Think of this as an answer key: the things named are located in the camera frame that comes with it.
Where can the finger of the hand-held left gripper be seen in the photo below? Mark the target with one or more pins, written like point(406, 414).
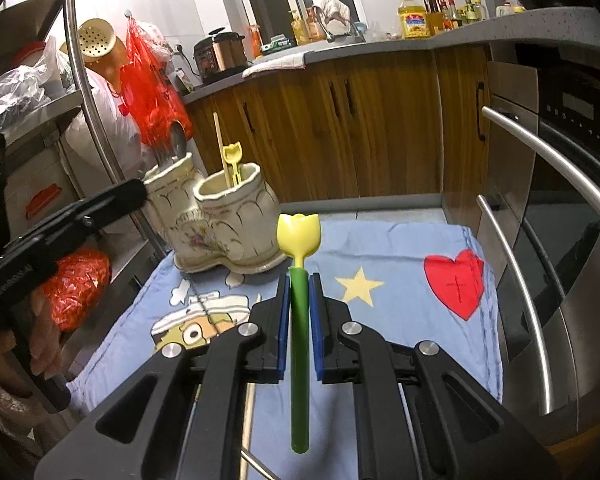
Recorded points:
point(120, 195)

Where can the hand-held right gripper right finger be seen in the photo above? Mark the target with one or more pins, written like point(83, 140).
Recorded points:
point(317, 330)

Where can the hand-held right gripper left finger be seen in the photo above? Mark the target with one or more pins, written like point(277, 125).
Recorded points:
point(282, 330)

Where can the silver fork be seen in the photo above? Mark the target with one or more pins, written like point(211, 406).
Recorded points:
point(161, 155)

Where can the floral ceramic utensil holder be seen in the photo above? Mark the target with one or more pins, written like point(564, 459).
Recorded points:
point(240, 220)

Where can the person's left hand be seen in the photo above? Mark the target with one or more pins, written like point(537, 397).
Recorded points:
point(42, 330)

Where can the red net bag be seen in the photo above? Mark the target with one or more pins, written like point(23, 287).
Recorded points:
point(77, 285)

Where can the blue cartoon printed cloth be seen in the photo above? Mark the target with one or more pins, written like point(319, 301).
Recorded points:
point(380, 350)

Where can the cream ceramic drip tray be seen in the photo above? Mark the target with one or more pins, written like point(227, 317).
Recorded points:
point(260, 265)

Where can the white plastic bag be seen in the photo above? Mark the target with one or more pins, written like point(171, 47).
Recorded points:
point(105, 125)

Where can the red plastic bag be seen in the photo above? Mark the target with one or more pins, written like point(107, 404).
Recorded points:
point(150, 90)

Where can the clear plastic bag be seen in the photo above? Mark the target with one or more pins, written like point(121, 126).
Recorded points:
point(10, 92)

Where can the yellow colander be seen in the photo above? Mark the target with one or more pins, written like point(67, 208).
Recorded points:
point(97, 40)

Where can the copper rice cooker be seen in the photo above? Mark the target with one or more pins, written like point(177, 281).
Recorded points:
point(220, 55)

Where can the stainless steel shelf rack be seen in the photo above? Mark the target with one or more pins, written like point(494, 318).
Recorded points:
point(71, 20)

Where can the white dish cloth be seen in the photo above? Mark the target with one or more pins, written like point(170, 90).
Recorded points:
point(275, 62)

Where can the wooden kitchen cabinets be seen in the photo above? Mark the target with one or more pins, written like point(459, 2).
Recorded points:
point(380, 135)

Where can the orange spray bottle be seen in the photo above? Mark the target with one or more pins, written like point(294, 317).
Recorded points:
point(254, 40)

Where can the green box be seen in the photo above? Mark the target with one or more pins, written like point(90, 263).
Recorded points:
point(275, 45)

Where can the small yellow bottle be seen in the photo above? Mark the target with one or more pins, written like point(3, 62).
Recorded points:
point(296, 27)

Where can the amber bottle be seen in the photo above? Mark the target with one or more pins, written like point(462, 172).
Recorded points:
point(314, 25)

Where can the white rag on faucet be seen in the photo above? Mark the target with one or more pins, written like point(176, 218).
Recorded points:
point(332, 10)

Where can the built-in stainless oven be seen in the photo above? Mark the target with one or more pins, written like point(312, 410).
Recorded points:
point(570, 185)

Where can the large yellow oil jug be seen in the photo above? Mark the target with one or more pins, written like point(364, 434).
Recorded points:
point(414, 22)

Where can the yellow knife block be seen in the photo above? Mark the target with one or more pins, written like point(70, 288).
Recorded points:
point(435, 17)

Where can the row of condiment bottles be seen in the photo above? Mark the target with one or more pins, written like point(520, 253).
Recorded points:
point(467, 12)

